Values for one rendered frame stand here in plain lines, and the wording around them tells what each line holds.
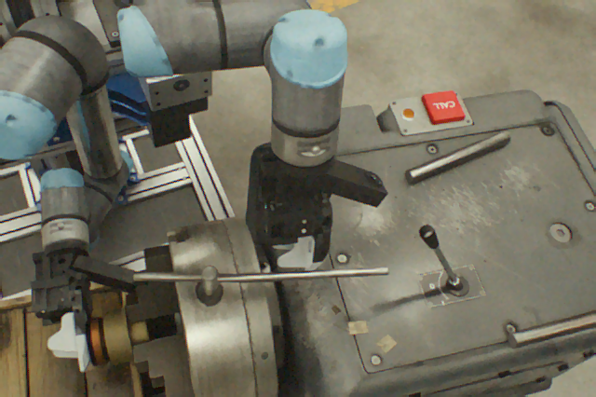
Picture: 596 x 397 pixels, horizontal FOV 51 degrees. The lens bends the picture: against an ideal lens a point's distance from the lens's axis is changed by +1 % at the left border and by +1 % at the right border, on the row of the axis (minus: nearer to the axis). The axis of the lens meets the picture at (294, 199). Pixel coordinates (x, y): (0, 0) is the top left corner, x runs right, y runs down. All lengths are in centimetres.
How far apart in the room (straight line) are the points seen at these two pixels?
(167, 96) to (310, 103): 72
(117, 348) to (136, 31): 53
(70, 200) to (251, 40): 56
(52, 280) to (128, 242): 104
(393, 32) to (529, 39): 67
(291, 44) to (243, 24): 10
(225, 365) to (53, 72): 47
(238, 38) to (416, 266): 45
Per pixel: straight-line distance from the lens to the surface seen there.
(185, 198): 216
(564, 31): 343
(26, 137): 88
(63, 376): 126
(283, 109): 64
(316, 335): 89
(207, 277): 82
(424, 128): 108
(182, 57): 68
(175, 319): 109
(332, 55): 61
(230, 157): 250
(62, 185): 115
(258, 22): 69
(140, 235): 211
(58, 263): 111
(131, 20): 69
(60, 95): 91
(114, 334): 102
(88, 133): 112
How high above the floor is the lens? 208
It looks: 59 degrees down
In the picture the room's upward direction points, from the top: 12 degrees clockwise
